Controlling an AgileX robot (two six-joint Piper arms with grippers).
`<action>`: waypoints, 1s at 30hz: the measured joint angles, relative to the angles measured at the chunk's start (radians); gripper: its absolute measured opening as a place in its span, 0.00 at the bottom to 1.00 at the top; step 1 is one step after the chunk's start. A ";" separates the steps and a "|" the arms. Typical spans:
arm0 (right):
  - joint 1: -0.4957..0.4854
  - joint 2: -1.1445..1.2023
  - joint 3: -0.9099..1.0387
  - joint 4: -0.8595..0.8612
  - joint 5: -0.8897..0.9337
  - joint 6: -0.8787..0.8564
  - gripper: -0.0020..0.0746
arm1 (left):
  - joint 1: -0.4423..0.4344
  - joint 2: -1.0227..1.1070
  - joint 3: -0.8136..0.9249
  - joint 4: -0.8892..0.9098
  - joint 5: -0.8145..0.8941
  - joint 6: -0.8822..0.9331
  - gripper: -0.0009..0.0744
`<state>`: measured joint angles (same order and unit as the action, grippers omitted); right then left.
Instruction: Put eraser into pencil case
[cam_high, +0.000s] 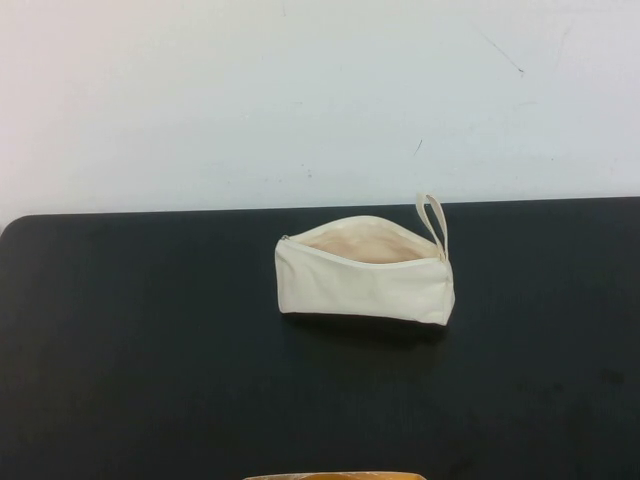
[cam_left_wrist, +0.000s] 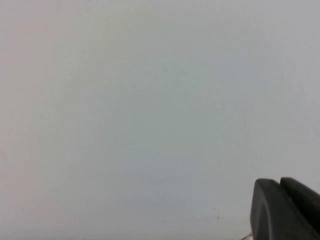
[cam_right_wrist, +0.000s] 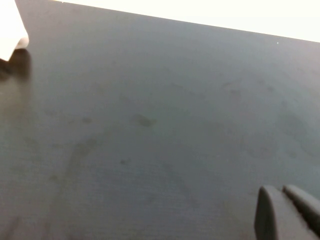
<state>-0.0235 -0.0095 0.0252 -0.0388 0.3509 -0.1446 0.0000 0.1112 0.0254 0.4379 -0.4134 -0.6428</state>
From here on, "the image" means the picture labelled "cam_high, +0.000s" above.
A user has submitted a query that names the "cream fabric pencil case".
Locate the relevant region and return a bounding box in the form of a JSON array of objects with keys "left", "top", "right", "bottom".
[{"left": 273, "top": 192, "right": 457, "bottom": 328}]

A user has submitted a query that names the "yellow rimmed object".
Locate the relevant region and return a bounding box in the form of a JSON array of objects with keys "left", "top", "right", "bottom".
[{"left": 241, "top": 455, "right": 426, "bottom": 480}]

